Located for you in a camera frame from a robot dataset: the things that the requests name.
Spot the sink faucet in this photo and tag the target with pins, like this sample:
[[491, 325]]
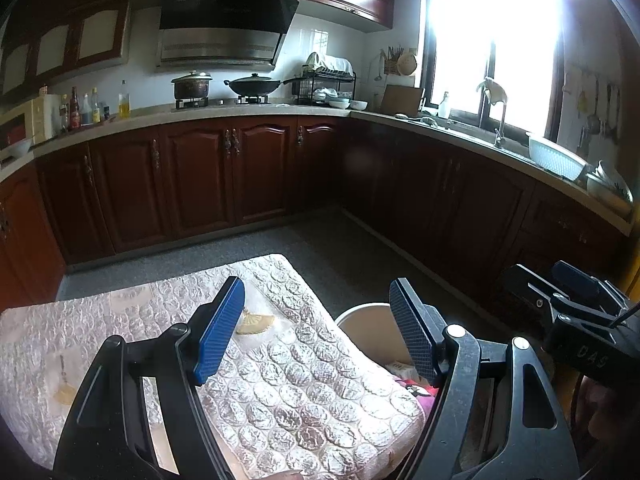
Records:
[[492, 105]]

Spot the white wrapper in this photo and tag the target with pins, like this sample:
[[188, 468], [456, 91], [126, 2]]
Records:
[[402, 370]]

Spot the cream panel wall cabinets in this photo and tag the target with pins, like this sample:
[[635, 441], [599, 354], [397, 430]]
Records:
[[65, 45]]

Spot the kitchen window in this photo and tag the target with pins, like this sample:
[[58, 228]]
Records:
[[490, 35]]

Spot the metal stockpot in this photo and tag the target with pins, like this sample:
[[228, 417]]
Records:
[[192, 87]]

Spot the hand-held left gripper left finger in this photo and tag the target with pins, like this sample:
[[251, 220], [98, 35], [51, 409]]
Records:
[[220, 330]]

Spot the utensil holder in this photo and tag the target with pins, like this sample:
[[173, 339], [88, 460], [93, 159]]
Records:
[[391, 64]]

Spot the pink embossed tablecloth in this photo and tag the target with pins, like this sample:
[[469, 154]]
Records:
[[300, 400]]

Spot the wooden cutting board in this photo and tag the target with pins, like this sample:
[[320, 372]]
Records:
[[402, 101]]

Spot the pink red wrapper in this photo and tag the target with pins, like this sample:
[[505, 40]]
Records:
[[420, 391]]

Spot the white colander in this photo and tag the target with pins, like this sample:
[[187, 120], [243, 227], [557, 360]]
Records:
[[557, 157]]

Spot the black dish rack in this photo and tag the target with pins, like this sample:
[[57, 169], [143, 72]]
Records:
[[325, 77]]

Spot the hanging kitchen utensils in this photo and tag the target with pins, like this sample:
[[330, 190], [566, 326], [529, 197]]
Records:
[[597, 110]]

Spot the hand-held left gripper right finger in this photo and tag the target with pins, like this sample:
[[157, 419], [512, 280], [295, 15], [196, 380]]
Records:
[[412, 330]]

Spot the red label sauce bottle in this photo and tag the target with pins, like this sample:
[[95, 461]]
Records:
[[75, 110]]

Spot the yellow oil bottle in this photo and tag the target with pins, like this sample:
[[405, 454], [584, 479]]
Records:
[[123, 102]]

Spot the black wok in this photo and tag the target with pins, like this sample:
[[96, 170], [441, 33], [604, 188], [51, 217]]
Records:
[[255, 86]]

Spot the wooden base cabinets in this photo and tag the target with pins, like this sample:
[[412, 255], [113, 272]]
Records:
[[200, 175]]

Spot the yellow cap bottle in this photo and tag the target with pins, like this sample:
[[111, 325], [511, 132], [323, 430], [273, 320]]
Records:
[[95, 107]]

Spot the range hood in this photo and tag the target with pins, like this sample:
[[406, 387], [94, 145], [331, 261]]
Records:
[[225, 25]]

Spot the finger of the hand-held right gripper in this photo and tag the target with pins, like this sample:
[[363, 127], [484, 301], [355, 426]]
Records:
[[525, 282], [575, 275]]

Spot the white round bin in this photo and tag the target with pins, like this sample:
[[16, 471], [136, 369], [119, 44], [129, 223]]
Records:
[[370, 335]]

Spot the cream microwave oven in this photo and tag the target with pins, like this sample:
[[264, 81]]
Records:
[[12, 130]]

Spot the stacked white dishes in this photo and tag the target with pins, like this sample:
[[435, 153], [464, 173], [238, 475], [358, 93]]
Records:
[[610, 190]]

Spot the cream plastic box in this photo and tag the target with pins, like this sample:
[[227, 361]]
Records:
[[45, 117]]

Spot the clear liquid bottle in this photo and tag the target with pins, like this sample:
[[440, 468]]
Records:
[[86, 110]]

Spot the small dark bottle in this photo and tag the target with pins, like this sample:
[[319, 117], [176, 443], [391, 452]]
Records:
[[64, 116]]

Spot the gas stove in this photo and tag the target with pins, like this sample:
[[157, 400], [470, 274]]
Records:
[[220, 102]]

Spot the white soap bottle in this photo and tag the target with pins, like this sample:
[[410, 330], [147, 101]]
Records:
[[443, 107]]

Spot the white bowl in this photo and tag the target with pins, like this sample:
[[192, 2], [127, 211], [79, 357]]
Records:
[[339, 104], [358, 105]]

